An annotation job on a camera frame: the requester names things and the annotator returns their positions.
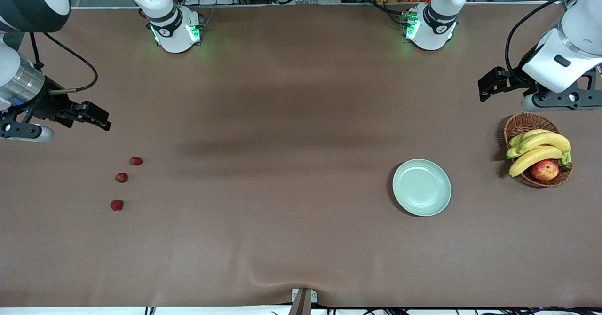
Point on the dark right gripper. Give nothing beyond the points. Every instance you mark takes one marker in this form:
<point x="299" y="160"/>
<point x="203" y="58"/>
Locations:
<point x="48" y="106"/>

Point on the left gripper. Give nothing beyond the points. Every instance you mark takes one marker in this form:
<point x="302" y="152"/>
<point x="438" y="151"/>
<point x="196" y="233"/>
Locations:
<point x="516" y="81"/>

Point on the red strawberry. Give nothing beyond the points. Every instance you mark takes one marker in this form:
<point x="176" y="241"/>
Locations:
<point x="116" y="205"/>
<point x="121" y="177"/>
<point x="136" y="161"/>

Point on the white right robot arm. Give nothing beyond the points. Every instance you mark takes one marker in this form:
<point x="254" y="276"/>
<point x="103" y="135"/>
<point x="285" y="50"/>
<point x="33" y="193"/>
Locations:
<point x="174" y="37"/>

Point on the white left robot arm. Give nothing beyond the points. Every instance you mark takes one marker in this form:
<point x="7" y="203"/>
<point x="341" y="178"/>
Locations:
<point x="430" y="33"/>

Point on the pale green round plate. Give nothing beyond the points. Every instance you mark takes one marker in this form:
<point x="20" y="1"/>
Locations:
<point x="422" y="187"/>

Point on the brown wicker basket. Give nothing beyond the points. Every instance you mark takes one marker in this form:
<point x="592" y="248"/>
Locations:
<point x="522" y="123"/>

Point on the yellow banana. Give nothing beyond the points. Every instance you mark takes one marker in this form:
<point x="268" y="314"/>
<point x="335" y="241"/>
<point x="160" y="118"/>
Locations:
<point x="515" y="140"/>
<point x="511" y="153"/>
<point x="534" y="133"/>
<point x="548" y="139"/>
<point x="531" y="160"/>

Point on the red yellow apple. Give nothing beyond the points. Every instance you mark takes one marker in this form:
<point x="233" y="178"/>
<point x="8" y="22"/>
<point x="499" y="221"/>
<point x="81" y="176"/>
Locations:
<point x="544" y="170"/>

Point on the brown table cover mat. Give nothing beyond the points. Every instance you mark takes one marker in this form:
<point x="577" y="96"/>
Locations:
<point x="282" y="235"/>

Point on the grey metal table bracket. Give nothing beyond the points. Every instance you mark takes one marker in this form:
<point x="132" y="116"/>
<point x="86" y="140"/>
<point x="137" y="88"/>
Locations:
<point x="303" y="303"/>

